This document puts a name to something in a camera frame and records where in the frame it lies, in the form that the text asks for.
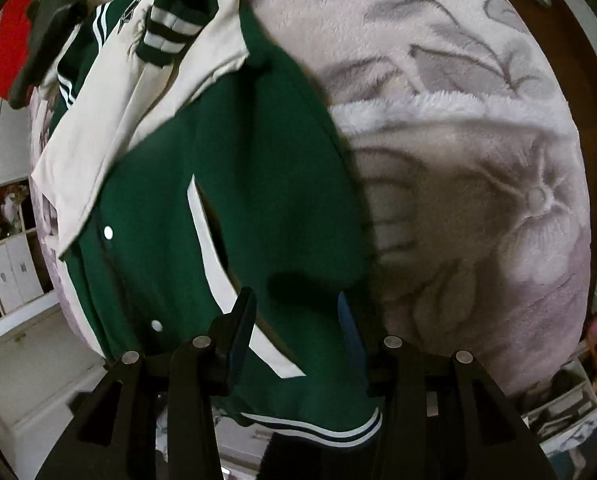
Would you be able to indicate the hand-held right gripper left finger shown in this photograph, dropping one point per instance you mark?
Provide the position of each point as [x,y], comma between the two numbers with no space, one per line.
[241,332]

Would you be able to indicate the white shelf cabinet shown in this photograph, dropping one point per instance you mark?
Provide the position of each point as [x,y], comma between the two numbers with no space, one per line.
[8,200]

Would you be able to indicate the pink floral plush blanket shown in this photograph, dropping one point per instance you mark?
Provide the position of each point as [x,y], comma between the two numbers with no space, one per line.
[458,170]

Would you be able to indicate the white storage chest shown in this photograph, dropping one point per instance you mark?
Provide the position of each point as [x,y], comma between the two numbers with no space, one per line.
[33,375]

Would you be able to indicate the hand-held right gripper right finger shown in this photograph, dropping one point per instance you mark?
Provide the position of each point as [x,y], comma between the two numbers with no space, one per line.
[351,331]

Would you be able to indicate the green and white varsity jacket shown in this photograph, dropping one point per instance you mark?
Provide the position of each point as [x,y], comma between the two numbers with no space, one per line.
[258,170]

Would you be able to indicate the person's left forearm red sleeve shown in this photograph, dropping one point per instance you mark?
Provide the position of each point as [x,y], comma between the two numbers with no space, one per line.
[11,45]

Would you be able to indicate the grey storage box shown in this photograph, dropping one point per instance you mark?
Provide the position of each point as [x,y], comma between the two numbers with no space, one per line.
[560,400]

